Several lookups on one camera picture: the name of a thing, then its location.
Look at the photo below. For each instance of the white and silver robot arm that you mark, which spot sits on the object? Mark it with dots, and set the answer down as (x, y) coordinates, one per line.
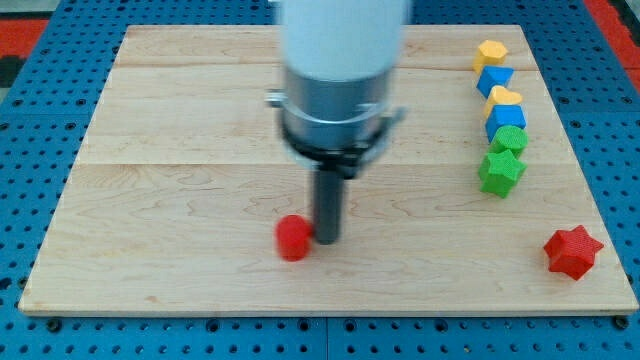
(338, 60)

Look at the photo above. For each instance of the green star block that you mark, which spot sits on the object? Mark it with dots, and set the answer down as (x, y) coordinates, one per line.
(500, 172)

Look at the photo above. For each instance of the red star block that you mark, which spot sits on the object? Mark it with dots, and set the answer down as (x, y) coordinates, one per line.
(572, 252)

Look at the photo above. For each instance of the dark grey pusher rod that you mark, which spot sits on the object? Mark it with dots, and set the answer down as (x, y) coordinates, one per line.
(327, 202)

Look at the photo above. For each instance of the red cylinder block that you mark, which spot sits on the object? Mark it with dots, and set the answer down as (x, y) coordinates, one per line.
(293, 237)

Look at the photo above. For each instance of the wooden board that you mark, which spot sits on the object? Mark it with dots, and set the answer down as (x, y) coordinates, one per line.
(170, 207)

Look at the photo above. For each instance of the blue cube block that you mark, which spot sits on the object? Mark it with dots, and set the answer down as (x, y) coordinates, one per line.
(504, 115)

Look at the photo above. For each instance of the yellow heart block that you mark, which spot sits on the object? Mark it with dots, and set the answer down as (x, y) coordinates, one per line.
(500, 95)

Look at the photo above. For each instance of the blue triangle block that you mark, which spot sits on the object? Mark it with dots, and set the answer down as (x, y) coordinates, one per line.
(492, 76)

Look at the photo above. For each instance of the green cylinder block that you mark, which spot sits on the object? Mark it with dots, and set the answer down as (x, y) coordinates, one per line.
(511, 138)

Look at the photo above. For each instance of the yellow hexagon block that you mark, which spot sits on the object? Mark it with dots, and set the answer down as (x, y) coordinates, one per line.
(489, 52)

